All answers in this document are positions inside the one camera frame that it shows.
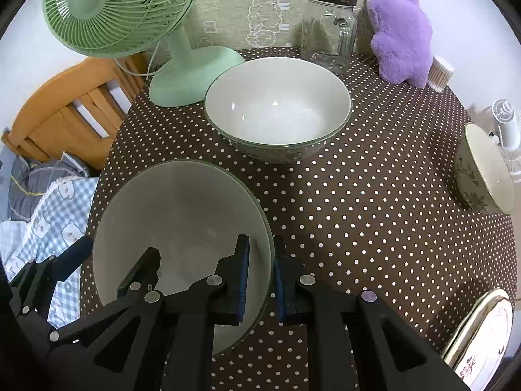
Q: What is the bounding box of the green desk fan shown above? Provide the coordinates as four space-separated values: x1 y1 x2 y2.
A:
42 0 246 107

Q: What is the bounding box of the grey striped pillow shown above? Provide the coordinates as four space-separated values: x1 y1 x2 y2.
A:
8 151 92 223

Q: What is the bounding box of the white standing fan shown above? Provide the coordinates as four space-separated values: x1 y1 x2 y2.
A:
486 98 521 164

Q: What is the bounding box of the green fan power cord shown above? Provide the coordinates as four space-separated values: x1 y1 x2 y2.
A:
114 43 163 78

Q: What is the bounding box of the brown polka dot tablecloth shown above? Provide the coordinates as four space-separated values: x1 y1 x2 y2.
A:
79 47 517 391

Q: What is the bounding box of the blue checked blanket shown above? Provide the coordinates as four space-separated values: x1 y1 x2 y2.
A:
0 177 100 328

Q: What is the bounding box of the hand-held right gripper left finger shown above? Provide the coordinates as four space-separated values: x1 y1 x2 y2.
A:
93 234 251 391

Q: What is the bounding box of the purple floral deep plate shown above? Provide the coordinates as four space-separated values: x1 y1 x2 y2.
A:
448 293 514 391

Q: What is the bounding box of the glass jar with dark lid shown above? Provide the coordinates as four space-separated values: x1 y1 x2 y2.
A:
300 0 359 75

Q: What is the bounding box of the wooden bed headboard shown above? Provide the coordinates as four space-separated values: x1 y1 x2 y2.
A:
2 55 149 172

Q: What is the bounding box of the cotton swab container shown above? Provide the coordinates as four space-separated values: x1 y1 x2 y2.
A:
425 55 454 92

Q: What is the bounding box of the purple plush toy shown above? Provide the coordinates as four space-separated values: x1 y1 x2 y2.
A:
365 0 434 88

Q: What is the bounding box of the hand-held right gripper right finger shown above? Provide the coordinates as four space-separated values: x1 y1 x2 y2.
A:
274 234 475 391

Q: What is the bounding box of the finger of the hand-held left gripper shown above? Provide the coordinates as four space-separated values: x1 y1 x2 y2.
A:
6 234 96 348
47 248 162 348

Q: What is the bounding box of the green-rimmed floral ceramic bowl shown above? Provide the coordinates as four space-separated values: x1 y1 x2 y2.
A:
92 160 275 357
204 57 353 164
454 123 515 214

